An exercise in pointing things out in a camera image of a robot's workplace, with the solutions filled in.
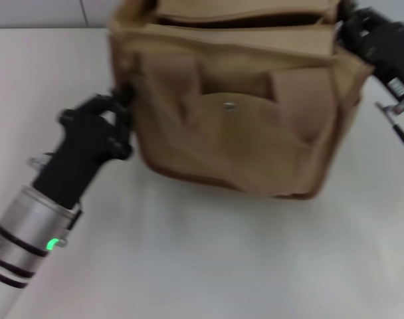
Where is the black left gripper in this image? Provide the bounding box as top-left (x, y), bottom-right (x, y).
top-left (32, 83), bottom-right (137, 210)

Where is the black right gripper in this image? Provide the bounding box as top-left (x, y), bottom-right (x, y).
top-left (340, 3), bottom-right (404, 100)

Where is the khaki canvas food bag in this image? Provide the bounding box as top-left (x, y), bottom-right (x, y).
top-left (108, 0), bottom-right (375, 201)

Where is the silver right wrist cable connector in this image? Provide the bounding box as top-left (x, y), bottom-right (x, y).
top-left (373, 102), bottom-right (404, 161)

